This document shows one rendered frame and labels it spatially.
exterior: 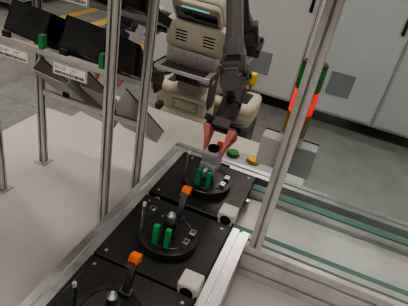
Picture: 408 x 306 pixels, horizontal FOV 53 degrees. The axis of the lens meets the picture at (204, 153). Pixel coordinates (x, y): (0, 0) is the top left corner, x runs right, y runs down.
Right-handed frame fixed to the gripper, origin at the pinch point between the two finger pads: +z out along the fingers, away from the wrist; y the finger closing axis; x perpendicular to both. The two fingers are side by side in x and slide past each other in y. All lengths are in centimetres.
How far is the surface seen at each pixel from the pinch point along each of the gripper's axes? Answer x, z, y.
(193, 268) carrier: -15.6, 28.2, 8.3
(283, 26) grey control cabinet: 241, -177, -30
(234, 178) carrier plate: 12.8, 3.0, 6.0
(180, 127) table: 48, -14, -26
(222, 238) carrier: -6.7, 20.4, 11.0
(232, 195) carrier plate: 6.5, 8.6, 8.2
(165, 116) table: 52, -18, -35
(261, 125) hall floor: 258, -85, -20
